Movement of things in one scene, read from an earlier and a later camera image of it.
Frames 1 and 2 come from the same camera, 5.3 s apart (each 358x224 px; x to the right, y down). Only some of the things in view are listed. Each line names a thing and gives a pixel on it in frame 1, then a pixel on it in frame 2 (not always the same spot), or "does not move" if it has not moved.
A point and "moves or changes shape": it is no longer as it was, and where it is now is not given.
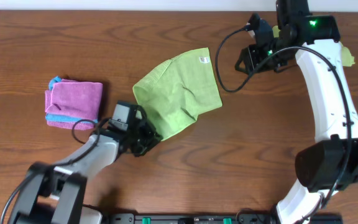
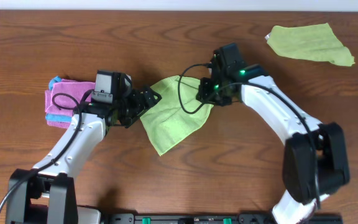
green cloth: [178, 92] moves or changes shape
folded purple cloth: [78, 99] does not move
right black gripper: [250, 56] -> [202, 94]
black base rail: [217, 218] does not move
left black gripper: [143, 138] -> [138, 103]
